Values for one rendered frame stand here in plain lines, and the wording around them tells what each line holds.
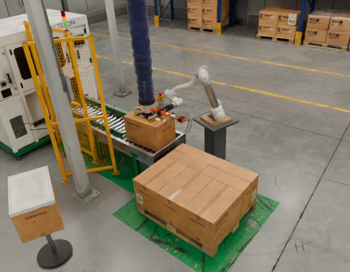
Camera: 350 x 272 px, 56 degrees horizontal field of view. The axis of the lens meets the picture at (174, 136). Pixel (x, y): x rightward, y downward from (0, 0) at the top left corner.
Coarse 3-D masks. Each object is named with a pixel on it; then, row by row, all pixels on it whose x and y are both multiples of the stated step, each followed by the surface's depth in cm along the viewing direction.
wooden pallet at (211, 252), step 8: (144, 208) 416; (248, 208) 407; (152, 216) 419; (160, 224) 407; (168, 224) 394; (176, 232) 392; (232, 232) 390; (184, 240) 386; (192, 240) 384; (200, 248) 373; (208, 248) 361; (216, 248) 364
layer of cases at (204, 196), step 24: (168, 168) 417; (192, 168) 414; (216, 168) 412; (240, 168) 409; (144, 192) 398; (168, 192) 379; (192, 192) 377; (216, 192) 375; (240, 192) 373; (168, 216) 386; (192, 216) 354; (216, 216) 344; (240, 216) 393; (216, 240) 357
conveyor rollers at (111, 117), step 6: (72, 108) 575; (90, 108) 571; (96, 108) 570; (90, 114) 553; (96, 114) 551; (102, 114) 550; (108, 114) 549; (114, 114) 547; (96, 120) 533; (102, 120) 532; (108, 120) 532; (114, 120) 537; (120, 120) 535; (114, 126) 516; (120, 126) 514; (120, 138) 484; (126, 138) 482; (132, 144) 468; (150, 150) 459
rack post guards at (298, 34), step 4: (156, 16) 1234; (156, 20) 1242; (156, 24) 1251; (216, 24) 1102; (220, 24) 1096; (216, 28) 1108; (220, 28) 1103; (216, 32) 1116; (220, 32) 1111; (296, 32) 962; (300, 32) 954; (296, 36) 966; (300, 36) 960; (296, 40) 972; (300, 40) 968; (292, 44) 984; (296, 44) 977
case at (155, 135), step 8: (128, 120) 454; (136, 120) 444; (160, 120) 441; (168, 120) 444; (128, 128) 463; (136, 128) 452; (144, 128) 442; (152, 128) 432; (160, 128) 434; (168, 128) 450; (128, 136) 471; (136, 136) 460; (144, 136) 450; (152, 136) 439; (160, 136) 439; (168, 136) 455; (144, 144) 458; (152, 144) 447; (160, 144) 444
